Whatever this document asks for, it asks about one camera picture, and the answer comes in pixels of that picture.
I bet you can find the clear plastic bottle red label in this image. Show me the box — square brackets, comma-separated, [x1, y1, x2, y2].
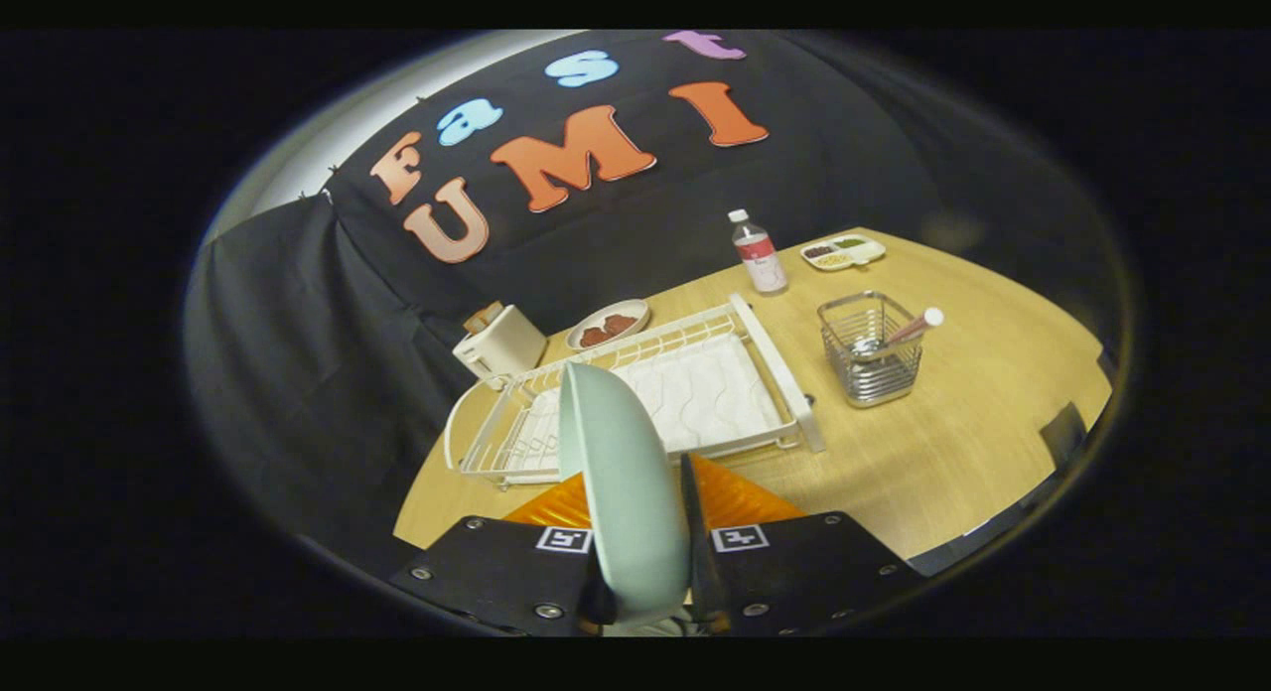
[728, 208, 789, 297]

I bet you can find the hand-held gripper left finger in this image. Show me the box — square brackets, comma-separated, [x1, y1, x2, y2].
[390, 473, 619, 637]

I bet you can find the light green plate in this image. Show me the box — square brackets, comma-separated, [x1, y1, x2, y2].
[558, 361, 692, 632]

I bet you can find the black backdrop cloth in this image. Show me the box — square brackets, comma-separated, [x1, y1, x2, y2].
[184, 31, 1133, 573]

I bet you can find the white divided condiment dish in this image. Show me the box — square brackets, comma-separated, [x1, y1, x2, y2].
[800, 233, 888, 273]

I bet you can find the small dark block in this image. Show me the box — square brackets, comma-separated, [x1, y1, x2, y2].
[1040, 401, 1089, 471]

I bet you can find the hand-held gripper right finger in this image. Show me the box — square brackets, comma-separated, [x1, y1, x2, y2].
[679, 453, 926, 637]

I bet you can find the white toaster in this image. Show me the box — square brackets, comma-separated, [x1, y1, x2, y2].
[453, 305, 548, 382]

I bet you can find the white wire dish rack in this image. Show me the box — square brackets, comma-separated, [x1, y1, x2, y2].
[444, 293, 827, 489]

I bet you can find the metal wire basket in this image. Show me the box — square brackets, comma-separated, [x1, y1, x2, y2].
[817, 291, 926, 409]

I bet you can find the small white plate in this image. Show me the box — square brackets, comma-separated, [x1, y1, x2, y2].
[566, 298, 651, 351]

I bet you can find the pink handled spoon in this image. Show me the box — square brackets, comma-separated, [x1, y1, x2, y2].
[852, 307, 946, 356]

